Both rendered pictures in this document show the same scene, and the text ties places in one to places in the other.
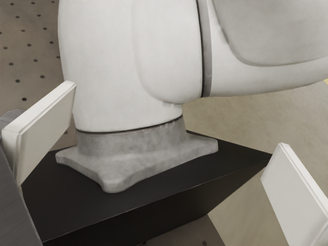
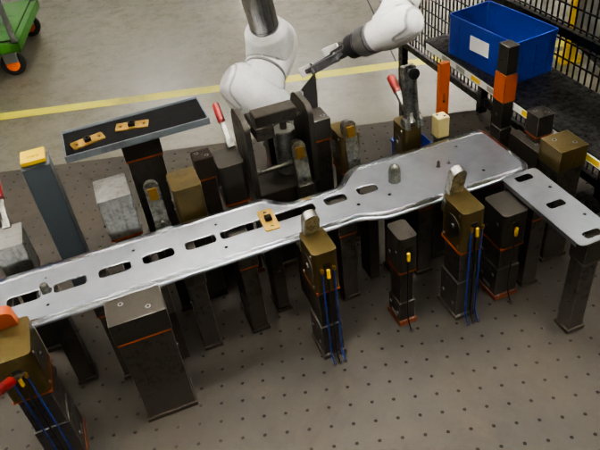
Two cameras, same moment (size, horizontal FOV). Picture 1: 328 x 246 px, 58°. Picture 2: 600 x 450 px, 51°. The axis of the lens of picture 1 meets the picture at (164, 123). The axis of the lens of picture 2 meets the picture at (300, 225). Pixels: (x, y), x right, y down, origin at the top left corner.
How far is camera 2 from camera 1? 1.96 m
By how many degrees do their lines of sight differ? 30
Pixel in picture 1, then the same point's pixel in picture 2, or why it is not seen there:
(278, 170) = (326, 51)
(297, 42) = (289, 43)
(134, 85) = (278, 89)
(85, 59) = (264, 95)
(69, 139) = (259, 164)
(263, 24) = (283, 46)
